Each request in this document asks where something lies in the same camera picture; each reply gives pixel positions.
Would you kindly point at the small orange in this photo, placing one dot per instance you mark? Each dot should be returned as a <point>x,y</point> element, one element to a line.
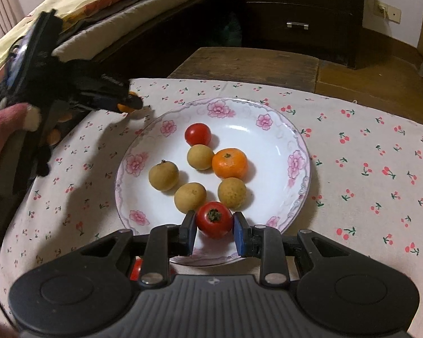
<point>229,163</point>
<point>122,108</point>

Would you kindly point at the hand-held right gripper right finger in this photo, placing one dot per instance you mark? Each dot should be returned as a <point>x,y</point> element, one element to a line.
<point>238,234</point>

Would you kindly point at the oval red tomato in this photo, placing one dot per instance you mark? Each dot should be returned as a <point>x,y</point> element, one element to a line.
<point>214,220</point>
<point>135,269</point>

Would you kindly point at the round cherry tomato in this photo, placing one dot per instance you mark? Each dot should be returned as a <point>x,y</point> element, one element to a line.
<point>198,133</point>

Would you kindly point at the person's left forearm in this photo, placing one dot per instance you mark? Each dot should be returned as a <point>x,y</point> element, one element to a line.
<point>3,130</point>

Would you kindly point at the dark wooden bed frame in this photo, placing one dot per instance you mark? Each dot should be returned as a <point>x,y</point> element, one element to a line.
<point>162,49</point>

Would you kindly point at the wooden stool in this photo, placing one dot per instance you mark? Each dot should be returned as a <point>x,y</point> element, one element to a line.
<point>246,67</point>

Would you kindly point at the wall socket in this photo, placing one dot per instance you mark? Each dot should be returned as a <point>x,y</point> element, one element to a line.
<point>387,10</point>

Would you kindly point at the cherry print tablecloth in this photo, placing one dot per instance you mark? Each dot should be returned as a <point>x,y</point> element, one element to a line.
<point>356,183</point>

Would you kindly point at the person's left hand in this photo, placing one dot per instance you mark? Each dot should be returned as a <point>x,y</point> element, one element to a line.
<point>53,136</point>

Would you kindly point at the tan longan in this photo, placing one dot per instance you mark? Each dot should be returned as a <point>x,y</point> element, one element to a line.
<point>200,156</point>
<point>232,192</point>
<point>190,197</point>
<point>163,175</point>

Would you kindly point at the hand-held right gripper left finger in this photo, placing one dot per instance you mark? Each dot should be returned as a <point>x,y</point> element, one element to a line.
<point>189,232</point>

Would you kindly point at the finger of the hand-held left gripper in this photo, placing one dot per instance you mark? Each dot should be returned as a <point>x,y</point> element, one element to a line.
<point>105,101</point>
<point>102,79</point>

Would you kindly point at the white floral plate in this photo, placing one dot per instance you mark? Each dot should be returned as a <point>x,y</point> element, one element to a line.
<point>268,148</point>

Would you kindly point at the dark wooden nightstand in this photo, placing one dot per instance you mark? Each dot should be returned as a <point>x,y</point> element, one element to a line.
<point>324,7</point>

